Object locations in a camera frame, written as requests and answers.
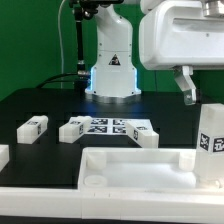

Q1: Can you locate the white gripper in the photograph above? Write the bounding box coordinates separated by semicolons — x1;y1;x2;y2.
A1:
139;0;224;105

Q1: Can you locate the white desk top tray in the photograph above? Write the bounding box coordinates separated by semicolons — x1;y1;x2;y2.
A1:
78;147;224;192

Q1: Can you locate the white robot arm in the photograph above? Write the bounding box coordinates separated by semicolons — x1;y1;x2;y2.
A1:
69;0;224;105

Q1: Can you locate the fiducial marker sheet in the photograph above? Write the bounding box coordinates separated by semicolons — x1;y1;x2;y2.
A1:
68;116;155;137

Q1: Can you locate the white left fence block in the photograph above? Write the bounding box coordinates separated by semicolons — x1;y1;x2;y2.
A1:
0;145;9;172

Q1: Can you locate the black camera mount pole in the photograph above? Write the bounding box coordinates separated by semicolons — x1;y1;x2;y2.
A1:
73;7;90;93

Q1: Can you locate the black cable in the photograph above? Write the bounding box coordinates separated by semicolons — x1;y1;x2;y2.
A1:
35;73;91;89

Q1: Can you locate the white cable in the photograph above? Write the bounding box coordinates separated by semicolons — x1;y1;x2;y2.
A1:
57;0;68;90

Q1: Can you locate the white front fence rail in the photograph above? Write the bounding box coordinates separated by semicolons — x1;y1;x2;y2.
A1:
0;187;224;224

